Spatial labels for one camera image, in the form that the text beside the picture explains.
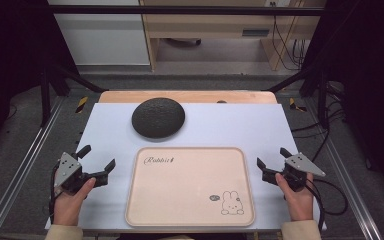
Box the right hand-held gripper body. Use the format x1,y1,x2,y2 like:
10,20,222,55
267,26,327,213
261,152,327,193

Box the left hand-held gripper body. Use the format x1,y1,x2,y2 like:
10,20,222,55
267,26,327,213
53,151,110,196

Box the dark textured bowl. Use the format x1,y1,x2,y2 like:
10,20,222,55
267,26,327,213
131,97,186,140

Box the beige tray with rabbit print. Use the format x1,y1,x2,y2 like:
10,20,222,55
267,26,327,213
124,146,257,229

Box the person's right hand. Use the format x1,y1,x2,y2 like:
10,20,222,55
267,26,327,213
274,172,315,222

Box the person's left hand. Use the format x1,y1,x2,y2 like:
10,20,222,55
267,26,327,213
52,177,97,228

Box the yellow black tape marker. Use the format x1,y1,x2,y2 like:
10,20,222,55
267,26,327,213
288,97,308,113
75,96,90,115

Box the wooden table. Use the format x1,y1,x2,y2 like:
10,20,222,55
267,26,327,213
98,90,278,105

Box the white cabinet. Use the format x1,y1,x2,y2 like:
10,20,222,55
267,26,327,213
47,0,151,66

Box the black curtain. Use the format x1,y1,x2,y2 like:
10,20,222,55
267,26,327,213
0,0,80,161
300,0,384,196

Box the light wooden desk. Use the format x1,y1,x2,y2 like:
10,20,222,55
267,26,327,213
139,0,327,72

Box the black floor cables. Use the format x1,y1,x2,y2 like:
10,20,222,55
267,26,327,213
291,83,348,163

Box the aluminium floor rail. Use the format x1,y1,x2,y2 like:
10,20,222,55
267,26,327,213
0,96,66,240
304,97,384,240

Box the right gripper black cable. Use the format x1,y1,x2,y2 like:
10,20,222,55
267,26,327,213
304,178,349,232

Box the black metal frame strut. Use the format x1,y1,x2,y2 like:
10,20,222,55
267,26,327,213
265,66,331,130
39,63,110,128

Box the black hanging cables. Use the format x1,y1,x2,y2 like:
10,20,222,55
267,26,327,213
270,1,310,72

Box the black horizontal frame bar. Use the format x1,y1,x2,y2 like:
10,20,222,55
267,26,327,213
46,4,326,17

